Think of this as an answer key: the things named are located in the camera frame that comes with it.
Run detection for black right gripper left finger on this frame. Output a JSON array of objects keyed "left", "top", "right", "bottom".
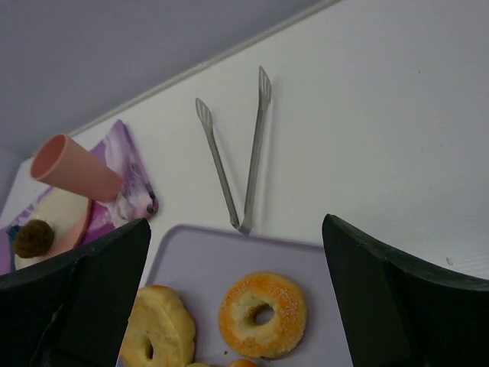
[{"left": 1, "top": 219, "right": 151, "bottom": 366}]

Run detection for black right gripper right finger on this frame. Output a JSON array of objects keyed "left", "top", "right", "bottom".
[{"left": 322, "top": 214, "right": 488, "bottom": 366}]

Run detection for brown chocolate pastry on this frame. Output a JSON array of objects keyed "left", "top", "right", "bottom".
[{"left": 13, "top": 219, "right": 55, "bottom": 258}]

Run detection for metal serving tongs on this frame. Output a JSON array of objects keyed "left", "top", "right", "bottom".
[{"left": 195, "top": 66, "right": 272, "bottom": 235}]

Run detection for cream and pink plate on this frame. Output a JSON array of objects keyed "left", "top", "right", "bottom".
[{"left": 14, "top": 188, "right": 92, "bottom": 270}]

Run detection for blue spoon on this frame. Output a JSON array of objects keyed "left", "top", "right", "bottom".
[{"left": 6, "top": 225, "right": 21, "bottom": 245}]

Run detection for small round yellow muffin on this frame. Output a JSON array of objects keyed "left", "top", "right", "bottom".
[{"left": 187, "top": 362, "right": 211, "bottom": 367}]

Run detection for lilac plastic tray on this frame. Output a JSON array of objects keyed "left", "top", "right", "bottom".
[{"left": 142, "top": 226, "right": 352, "bottom": 366}]

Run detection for pink plastic cup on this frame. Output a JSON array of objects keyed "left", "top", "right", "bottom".
[{"left": 30, "top": 134, "right": 124, "bottom": 203}]

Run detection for sugared orange donut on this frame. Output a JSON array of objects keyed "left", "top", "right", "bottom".
[{"left": 218, "top": 271, "right": 308, "bottom": 359}]

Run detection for glossy orange bun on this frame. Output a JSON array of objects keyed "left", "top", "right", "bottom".
[{"left": 228, "top": 359, "right": 257, "bottom": 367}]

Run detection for purple floral placemat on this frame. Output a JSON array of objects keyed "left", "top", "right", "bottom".
[{"left": 1, "top": 120, "right": 158, "bottom": 274}]

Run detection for pale twisted ring bread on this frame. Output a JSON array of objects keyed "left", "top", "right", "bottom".
[{"left": 120, "top": 285, "right": 196, "bottom": 366}]

